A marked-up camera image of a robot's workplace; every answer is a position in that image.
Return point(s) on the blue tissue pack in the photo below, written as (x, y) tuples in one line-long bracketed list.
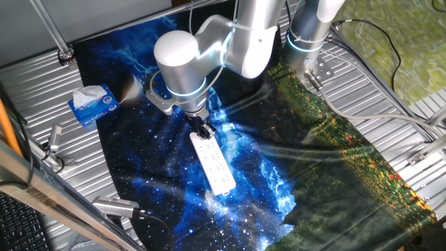
[(97, 113)]

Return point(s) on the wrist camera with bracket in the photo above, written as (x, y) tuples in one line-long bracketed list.
[(158, 101)]

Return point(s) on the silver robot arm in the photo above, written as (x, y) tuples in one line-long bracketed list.
[(179, 62)]

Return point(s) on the white power strip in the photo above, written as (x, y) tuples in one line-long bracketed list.
[(214, 164)]

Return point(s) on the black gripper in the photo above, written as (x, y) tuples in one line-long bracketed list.
[(196, 124)]

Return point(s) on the orange rod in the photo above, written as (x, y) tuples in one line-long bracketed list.
[(7, 129)]

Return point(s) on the galaxy and meadow printed cloth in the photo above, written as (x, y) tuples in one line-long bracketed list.
[(195, 209)]

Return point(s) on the silver camera on frame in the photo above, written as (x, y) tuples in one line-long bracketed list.
[(113, 206)]

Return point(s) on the white tissue sheet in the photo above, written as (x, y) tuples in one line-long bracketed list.
[(88, 94)]

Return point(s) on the black keyboard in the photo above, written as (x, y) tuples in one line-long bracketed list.
[(19, 226)]

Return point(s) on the metal stand pole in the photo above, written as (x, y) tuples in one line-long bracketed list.
[(52, 29)]

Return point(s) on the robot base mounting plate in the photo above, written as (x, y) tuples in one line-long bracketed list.
[(322, 71)]

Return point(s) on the aluminium bracket profile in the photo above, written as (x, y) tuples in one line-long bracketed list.
[(423, 153)]

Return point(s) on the aluminium frame bar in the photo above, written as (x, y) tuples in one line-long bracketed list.
[(52, 195)]

